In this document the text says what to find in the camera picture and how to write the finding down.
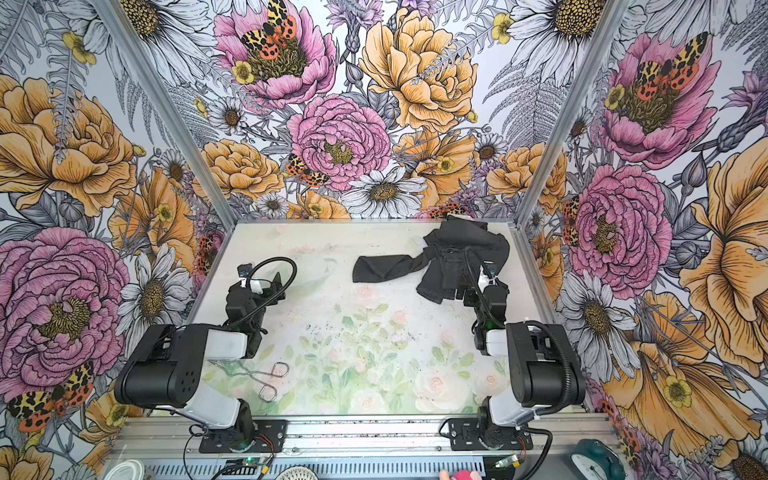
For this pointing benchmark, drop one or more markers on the left aluminium corner post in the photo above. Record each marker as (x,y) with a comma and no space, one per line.
(136,56)

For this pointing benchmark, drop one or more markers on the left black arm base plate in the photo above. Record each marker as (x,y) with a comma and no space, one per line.
(265,436)

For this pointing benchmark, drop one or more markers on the black cloth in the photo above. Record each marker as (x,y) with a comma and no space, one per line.
(451,258)

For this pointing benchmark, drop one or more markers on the green circuit board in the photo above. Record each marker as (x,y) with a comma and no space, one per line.
(511,461)

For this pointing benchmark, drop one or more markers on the pink toy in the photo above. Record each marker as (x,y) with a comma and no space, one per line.
(460,475)

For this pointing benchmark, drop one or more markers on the aluminium corner post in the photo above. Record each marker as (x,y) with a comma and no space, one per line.
(136,56)
(605,32)

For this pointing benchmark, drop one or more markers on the teal round object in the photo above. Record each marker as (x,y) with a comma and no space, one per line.
(592,459)

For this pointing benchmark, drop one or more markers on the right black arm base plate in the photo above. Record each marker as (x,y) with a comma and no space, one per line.
(471,434)

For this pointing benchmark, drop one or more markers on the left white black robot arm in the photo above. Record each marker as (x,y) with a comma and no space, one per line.
(164,371)

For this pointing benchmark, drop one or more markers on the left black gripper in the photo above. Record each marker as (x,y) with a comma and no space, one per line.
(271,289)

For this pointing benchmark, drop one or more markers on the white round fan grille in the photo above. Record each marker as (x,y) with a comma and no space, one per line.
(297,473)

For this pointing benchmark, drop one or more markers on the metal scissors forceps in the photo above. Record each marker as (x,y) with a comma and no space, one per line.
(268,391)

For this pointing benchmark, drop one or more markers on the aluminium front rail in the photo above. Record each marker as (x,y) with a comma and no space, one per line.
(167,438)

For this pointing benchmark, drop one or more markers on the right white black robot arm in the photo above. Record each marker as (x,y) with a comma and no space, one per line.
(544,372)

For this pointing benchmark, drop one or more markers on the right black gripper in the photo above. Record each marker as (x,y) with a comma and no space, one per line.
(480,283)

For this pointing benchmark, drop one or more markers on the right aluminium corner post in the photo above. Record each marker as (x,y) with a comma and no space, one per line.
(605,32)

